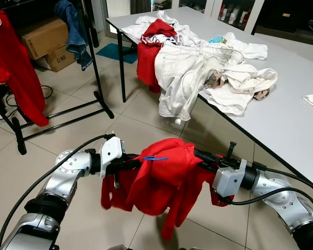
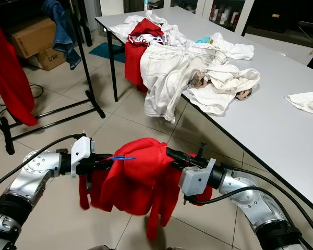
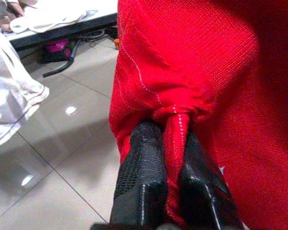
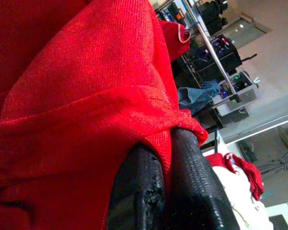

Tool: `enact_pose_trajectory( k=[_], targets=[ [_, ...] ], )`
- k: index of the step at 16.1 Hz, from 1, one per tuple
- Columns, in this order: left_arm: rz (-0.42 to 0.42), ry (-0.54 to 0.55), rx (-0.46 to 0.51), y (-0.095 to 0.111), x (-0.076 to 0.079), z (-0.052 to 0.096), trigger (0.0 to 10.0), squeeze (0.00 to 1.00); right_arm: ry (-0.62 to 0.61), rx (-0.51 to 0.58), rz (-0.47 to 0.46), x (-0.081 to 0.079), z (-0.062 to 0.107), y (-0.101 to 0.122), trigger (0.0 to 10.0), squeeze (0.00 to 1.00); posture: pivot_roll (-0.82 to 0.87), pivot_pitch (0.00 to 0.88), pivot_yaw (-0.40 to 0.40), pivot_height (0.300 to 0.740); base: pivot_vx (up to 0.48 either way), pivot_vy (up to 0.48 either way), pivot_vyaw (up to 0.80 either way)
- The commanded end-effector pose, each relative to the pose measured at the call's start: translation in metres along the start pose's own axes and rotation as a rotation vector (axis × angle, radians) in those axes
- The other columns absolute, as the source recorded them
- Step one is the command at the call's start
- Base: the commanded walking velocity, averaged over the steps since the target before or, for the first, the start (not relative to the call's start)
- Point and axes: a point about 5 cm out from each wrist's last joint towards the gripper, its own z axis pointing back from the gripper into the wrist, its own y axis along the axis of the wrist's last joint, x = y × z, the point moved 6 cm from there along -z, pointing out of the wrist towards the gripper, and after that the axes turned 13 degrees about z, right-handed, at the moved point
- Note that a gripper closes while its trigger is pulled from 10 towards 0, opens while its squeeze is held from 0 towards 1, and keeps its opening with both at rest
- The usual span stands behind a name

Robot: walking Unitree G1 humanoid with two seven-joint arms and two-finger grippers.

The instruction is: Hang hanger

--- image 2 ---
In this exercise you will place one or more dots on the white spray bottle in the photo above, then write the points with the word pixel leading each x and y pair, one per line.
pixel 146 4

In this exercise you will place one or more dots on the white crumpled garment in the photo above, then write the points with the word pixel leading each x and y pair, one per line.
pixel 305 103

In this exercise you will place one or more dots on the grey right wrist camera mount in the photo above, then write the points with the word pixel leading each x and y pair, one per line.
pixel 196 178

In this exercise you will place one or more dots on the red shirt white trim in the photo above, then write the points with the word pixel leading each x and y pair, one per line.
pixel 10 73

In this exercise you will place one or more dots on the brown cardboard box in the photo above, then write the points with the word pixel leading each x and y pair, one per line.
pixel 34 40

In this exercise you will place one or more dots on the blue denim garment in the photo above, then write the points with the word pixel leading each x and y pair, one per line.
pixel 63 34

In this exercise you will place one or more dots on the black clothes rack silver rail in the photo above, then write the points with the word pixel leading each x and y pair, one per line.
pixel 55 111

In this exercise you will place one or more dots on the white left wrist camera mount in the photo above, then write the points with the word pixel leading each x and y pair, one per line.
pixel 82 151

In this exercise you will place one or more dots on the white rumpled clothes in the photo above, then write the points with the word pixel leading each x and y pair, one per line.
pixel 128 28

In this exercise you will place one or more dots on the white t-shirt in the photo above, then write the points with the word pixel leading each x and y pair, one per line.
pixel 235 49

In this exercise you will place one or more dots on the white shirt tan sleeves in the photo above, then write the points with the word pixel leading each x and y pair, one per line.
pixel 227 83

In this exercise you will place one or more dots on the beige jeans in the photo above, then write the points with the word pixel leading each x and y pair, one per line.
pixel 169 73

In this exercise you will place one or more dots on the red jersey white print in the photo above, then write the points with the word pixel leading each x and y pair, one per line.
pixel 133 65

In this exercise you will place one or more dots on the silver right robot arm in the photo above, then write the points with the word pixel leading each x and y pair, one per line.
pixel 250 200

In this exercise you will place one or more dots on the white TV cabinet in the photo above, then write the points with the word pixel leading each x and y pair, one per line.
pixel 271 15

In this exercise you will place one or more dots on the teal cloth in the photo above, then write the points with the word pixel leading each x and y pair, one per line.
pixel 203 39

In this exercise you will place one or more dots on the blue plastic hanger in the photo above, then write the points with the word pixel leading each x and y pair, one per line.
pixel 122 158

